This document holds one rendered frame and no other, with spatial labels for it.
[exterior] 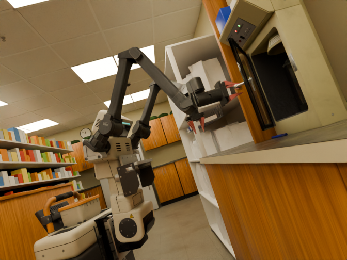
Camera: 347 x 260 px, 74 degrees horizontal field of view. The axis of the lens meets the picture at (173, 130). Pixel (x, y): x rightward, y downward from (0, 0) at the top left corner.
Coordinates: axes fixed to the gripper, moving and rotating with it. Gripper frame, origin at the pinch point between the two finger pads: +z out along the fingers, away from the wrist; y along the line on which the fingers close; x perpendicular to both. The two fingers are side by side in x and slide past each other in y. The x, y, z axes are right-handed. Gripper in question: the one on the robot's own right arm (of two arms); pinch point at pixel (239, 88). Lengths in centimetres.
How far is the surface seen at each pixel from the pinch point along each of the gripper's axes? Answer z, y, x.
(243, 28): 10.3, 24.8, -3.0
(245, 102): 9.2, -3.9, 20.0
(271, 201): -10.4, -44.0, -17.2
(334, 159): -14, -29, -57
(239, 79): 10.6, 8.9, 20.0
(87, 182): -243, -9, 540
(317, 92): 20.0, -13.3, -17.0
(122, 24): -38, 144, 152
